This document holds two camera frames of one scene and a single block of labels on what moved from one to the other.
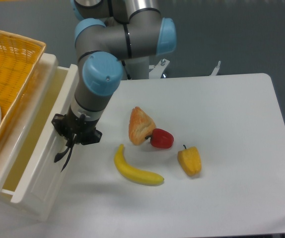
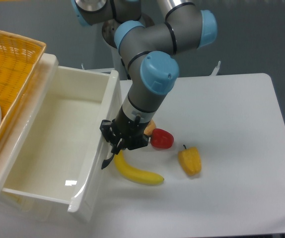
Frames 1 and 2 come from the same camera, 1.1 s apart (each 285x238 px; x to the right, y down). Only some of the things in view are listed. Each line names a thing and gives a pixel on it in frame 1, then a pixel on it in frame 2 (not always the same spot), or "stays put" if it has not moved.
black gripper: [84, 130] to [134, 130]
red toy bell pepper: [161, 138] stays put
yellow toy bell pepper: [189, 159] stays put
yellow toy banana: [146, 177] stays put
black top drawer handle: [59, 155] to [106, 161]
